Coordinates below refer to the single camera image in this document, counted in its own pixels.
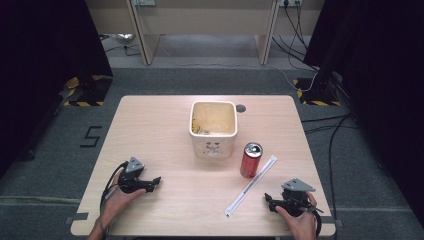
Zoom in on red soda can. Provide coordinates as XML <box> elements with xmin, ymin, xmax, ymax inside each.
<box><xmin>239</xmin><ymin>142</ymin><xmax>264</xmax><ymax>179</ymax></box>

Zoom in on grey tape strip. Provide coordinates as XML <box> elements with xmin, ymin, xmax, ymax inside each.
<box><xmin>319</xmin><ymin>215</ymin><xmax>344</xmax><ymax>228</ymax></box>

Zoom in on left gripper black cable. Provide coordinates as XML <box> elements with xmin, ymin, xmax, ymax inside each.
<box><xmin>99</xmin><ymin>160</ymin><xmax>130</xmax><ymax>214</ymax></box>

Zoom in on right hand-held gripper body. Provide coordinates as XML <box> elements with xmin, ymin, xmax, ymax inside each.
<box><xmin>280</xmin><ymin>178</ymin><xmax>325</xmax><ymax>218</ymax></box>

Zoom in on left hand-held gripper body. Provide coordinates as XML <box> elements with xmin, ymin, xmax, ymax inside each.
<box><xmin>117</xmin><ymin>156</ymin><xmax>148</xmax><ymax>195</ymax></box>

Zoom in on hazard-striped stand base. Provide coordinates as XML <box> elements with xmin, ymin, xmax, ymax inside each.
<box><xmin>292</xmin><ymin>77</ymin><xmax>343</xmax><ymax>107</ymax></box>
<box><xmin>62</xmin><ymin>75</ymin><xmax>114</xmax><ymax>108</ymax></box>

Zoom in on cream square bin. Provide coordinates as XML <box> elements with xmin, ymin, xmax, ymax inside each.
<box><xmin>188</xmin><ymin>100</ymin><xmax>239</xmax><ymax>160</ymax></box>

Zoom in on thin black floor cable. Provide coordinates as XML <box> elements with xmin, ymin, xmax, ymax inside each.
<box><xmin>303</xmin><ymin>124</ymin><xmax>358</xmax><ymax>135</ymax></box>

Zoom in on crumpled silver foil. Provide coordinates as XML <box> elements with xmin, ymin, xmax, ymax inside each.
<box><xmin>110</xmin><ymin>32</ymin><xmax>136</xmax><ymax>46</ymax></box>

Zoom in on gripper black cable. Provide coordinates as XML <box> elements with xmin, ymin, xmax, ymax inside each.
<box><xmin>99</xmin><ymin>160</ymin><xmax>130</xmax><ymax>214</ymax></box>
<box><xmin>312</xmin><ymin>209</ymin><xmax>324</xmax><ymax>238</ymax></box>

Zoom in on black cables from outlet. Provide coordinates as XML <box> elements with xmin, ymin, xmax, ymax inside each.
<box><xmin>270</xmin><ymin>0</ymin><xmax>320</xmax><ymax>73</ymax></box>

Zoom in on black curtain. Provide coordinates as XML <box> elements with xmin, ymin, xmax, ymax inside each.
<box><xmin>0</xmin><ymin>0</ymin><xmax>114</xmax><ymax>179</ymax></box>
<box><xmin>302</xmin><ymin>0</ymin><xmax>424</xmax><ymax>231</ymax></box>

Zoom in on long black floor cable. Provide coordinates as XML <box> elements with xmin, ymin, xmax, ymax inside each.
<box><xmin>327</xmin><ymin>113</ymin><xmax>353</xmax><ymax>240</ymax></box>

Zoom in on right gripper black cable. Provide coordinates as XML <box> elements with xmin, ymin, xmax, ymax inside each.
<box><xmin>312</xmin><ymin>209</ymin><xmax>324</xmax><ymax>238</ymax></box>

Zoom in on black tape floor number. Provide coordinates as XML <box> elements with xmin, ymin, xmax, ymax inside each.
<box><xmin>79</xmin><ymin>125</ymin><xmax>104</xmax><ymax>149</ymax></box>

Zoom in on person's right hand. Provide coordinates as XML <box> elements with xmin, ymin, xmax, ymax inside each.
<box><xmin>274</xmin><ymin>192</ymin><xmax>318</xmax><ymax>240</ymax></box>

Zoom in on short black floor cable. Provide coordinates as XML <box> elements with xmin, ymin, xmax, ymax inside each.
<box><xmin>99</xmin><ymin>33</ymin><xmax>142</xmax><ymax>57</ymax></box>

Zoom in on person's left hand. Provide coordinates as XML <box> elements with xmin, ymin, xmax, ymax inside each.
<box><xmin>98</xmin><ymin>170</ymin><xmax>148</xmax><ymax>232</ymax></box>

